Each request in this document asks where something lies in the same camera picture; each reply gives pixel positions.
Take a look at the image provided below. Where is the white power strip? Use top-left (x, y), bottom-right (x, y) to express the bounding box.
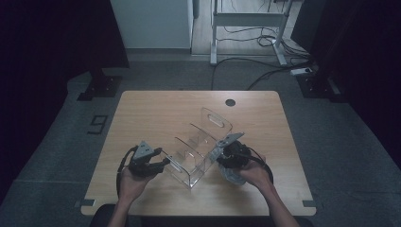
top-left (289, 66), bottom-right (313, 77)

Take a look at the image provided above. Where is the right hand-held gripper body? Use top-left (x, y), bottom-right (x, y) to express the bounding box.
top-left (216, 131), bottom-right (253, 170)

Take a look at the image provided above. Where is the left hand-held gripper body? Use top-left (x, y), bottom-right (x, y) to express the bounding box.
top-left (128, 140), bottom-right (166, 179)

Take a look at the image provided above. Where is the person's right hand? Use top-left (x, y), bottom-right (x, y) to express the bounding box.
top-left (235, 155), bottom-right (274, 191)

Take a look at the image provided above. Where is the left hand-held gripper cable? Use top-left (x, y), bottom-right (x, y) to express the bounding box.
top-left (115, 145), bottom-right (139, 199)

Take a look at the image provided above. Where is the white cabinet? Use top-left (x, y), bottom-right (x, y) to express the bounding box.
top-left (110, 0), bottom-right (194, 50)

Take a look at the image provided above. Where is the clear acrylic divided organizer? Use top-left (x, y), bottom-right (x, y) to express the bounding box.
top-left (162, 107), bottom-right (235, 190)

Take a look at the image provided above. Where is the dark curtain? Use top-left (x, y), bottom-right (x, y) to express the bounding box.
top-left (0, 0), bottom-right (131, 202)
top-left (290, 0), bottom-right (401, 174)

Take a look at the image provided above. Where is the tangle of black cables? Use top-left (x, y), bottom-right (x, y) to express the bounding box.
top-left (217, 26), bottom-right (312, 60)

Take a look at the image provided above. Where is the right hand-held gripper cable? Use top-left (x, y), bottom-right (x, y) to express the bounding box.
top-left (245, 147), bottom-right (275, 184)

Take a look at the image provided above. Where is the white metal desk frame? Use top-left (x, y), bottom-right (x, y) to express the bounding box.
top-left (209, 0), bottom-right (294, 67)

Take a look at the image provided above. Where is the person's dark clothing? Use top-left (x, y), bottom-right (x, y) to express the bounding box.
top-left (89, 203), bottom-right (316, 227)

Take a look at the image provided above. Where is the black stand base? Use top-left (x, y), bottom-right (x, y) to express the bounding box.
top-left (296, 74), bottom-right (348, 104)
top-left (77, 67), bottom-right (124, 102)

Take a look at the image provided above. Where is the long black floor cable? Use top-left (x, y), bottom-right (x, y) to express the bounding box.
top-left (245, 61), bottom-right (316, 92)
top-left (210, 57), bottom-right (287, 91)

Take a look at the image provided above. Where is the hand-held gripper cable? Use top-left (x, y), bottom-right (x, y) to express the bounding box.
top-left (245, 147), bottom-right (275, 184)
top-left (115, 145), bottom-right (139, 199)

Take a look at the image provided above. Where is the person's left hand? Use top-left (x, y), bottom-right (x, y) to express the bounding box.
top-left (117, 166), bottom-right (157, 201)

